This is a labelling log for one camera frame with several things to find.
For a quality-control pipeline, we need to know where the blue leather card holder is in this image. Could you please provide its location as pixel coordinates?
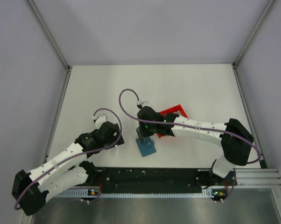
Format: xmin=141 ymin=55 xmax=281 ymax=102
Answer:
xmin=136 ymin=137 xmax=156 ymax=157

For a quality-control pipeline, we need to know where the red plastic bin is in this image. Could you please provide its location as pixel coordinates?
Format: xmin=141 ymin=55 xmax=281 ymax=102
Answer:
xmin=154 ymin=104 xmax=190 ymax=139

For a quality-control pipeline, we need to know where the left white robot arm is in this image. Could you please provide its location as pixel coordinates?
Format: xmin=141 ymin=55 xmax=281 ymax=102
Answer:
xmin=12 ymin=115 xmax=122 ymax=216

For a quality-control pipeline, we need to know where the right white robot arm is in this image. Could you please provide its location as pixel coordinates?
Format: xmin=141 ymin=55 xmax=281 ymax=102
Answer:
xmin=137 ymin=106 xmax=253 ymax=185

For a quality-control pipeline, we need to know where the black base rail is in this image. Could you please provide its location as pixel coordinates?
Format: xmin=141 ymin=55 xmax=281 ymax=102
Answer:
xmin=93 ymin=167 xmax=216 ymax=194

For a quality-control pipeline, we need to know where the grey slotted cable duct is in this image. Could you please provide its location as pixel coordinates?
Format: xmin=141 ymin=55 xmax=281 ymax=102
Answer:
xmin=56 ymin=189 xmax=224 ymax=198

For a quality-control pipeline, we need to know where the right aluminium frame post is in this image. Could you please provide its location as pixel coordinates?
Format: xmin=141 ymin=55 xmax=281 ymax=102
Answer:
xmin=232 ymin=0 xmax=277 ymax=69

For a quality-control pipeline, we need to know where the aluminium frame post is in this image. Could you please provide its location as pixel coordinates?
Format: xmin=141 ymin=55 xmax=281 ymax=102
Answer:
xmin=26 ymin=0 xmax=70 ymax=71
xmin=232 ymin=0 xmax=277 ymax=69

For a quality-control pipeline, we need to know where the aluminium frame rail right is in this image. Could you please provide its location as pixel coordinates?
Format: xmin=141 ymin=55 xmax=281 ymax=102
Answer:
xmin=236 ymin=168 xmax=281 ymax=189

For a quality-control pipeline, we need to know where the left aluminium frame post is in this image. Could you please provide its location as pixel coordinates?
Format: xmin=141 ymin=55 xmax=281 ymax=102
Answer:
xmin=26 ymin=0 xmax=70 ymax=71

